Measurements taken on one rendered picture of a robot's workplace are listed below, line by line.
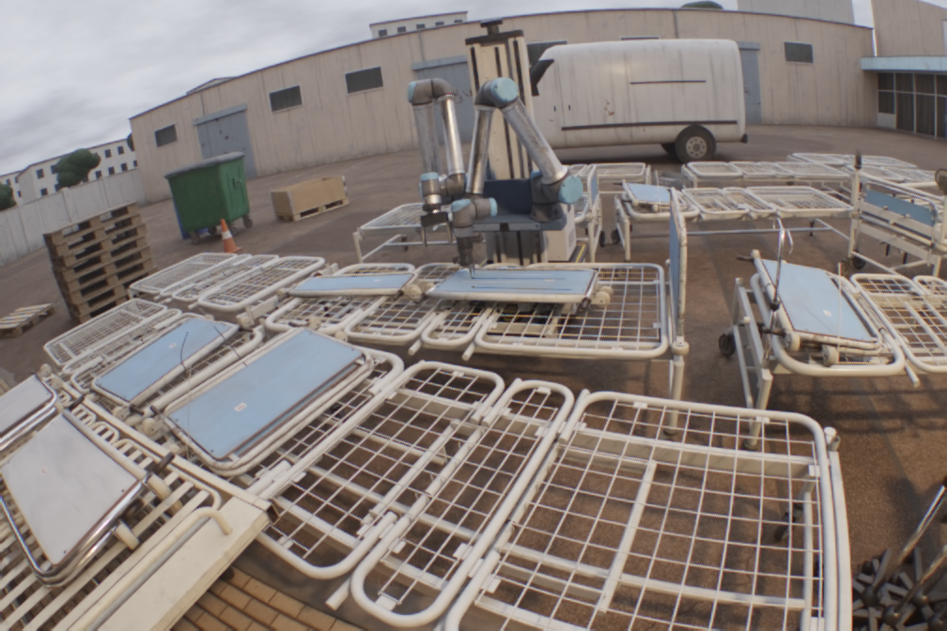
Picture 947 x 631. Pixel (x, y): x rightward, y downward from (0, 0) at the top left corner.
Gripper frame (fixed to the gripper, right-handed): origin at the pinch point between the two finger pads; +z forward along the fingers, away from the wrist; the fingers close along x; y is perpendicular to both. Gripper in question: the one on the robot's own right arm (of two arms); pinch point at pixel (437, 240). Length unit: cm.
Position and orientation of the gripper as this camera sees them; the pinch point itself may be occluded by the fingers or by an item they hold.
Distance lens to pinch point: 222.0
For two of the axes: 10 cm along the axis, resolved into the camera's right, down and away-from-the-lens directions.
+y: 2.9, 0.3, 9.6
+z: 1.3, 9.9, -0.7
